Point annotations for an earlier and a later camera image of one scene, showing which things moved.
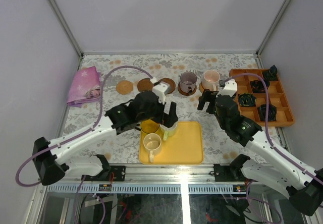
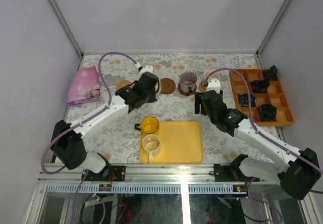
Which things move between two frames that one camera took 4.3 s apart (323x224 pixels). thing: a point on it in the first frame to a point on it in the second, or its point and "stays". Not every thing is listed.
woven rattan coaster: (124, 87) stays
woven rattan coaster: (201, 87) stays
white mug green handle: (168, 131) to (158, 86)
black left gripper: (165, 113) to (150, 83)
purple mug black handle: (187, 82) stays
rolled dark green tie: (271, 73) stays
